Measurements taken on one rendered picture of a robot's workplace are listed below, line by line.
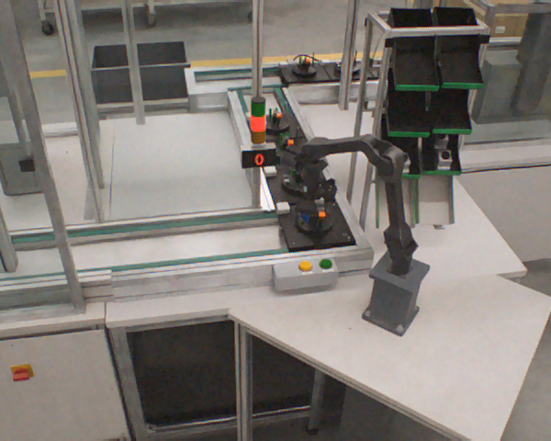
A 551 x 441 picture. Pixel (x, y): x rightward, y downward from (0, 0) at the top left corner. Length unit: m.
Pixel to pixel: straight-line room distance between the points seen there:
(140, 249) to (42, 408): 0.70
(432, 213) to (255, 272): 0.68
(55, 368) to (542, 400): 2.16
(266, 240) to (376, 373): 0.64
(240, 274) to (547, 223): 1.92
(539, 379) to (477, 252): 1.02
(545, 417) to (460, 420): 1.28
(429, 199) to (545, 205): 1.20
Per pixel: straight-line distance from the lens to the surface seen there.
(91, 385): 2.24
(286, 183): 2.27
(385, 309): 1.87
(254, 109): 1.93
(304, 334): 1.87
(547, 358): 3.25
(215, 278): 1.95
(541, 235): 3.41
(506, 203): 3.12
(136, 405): 2.32
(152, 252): 2.09
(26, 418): 2.41
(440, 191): 2.19
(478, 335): 1.99
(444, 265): 2.21
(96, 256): 2.11
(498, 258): 2.31
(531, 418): 2.98
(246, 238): 2.12
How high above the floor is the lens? 2.25
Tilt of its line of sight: 38 degrees down
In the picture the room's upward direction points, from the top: 2 degrees clockwise
